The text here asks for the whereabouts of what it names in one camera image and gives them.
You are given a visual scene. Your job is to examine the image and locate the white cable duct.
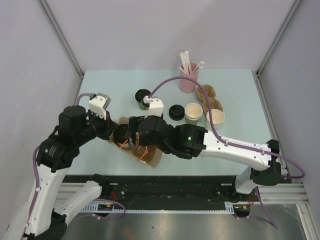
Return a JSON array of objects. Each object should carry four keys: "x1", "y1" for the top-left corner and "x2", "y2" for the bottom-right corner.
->
[{"x1": 80, "y1": 198, "x2": 251, "y2": 214}]

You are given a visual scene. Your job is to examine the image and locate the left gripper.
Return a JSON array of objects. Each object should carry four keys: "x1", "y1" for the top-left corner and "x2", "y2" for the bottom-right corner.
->
[{"x1": 75, "y1": 108, "x2": 118, "y2": 146}]

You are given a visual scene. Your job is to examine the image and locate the white wrapped straws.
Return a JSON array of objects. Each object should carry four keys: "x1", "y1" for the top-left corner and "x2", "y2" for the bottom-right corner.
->
[{"x1": 179, "y1": 50, "x2": 205, "y2": 75}]

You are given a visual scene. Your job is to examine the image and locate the pink straw holder cup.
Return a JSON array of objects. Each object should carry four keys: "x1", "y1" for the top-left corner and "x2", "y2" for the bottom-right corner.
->
[{"x1": 179, "y1": 65, "x2": 199, "y2": 94}]

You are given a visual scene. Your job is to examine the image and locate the brown paper takeout bag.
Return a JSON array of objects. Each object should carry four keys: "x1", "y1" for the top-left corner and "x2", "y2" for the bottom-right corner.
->
[{"x1": 107, "y1": 116, "x2": 163, "y2": 168}]

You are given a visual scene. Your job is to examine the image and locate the stack of black lids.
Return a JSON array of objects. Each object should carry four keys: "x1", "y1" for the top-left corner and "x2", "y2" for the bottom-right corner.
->
[{"x1": 168, "y1": 104, "x2": 185, "y2": 121}]

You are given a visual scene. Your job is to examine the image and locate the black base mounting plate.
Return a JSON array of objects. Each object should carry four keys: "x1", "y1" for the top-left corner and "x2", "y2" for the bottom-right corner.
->
[{"x1": 57, "y1": 174, "x2": 292, "y2": 202}]

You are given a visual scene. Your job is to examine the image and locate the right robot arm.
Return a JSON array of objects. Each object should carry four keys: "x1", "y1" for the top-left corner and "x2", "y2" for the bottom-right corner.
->
[{"x1": 126, "y1": 115, "x2": 282, "y2": 201}]

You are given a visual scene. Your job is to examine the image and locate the brown cardboard cup carrier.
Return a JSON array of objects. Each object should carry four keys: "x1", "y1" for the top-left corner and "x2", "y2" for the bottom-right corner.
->
[{"x1": 195, "y1": 84, "x2": 223, "y2": 114}]

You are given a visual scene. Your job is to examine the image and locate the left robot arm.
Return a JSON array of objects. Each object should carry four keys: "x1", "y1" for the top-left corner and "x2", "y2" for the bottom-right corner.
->
[{"x1": 4, "y1": 105, "x2": 117, "y2": 240}]

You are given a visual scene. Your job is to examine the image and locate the black coffee cup lid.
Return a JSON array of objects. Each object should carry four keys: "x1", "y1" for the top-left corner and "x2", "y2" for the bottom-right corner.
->
[{"x1": 135, "y1": 89, "x2": 151, "y2": 103}]

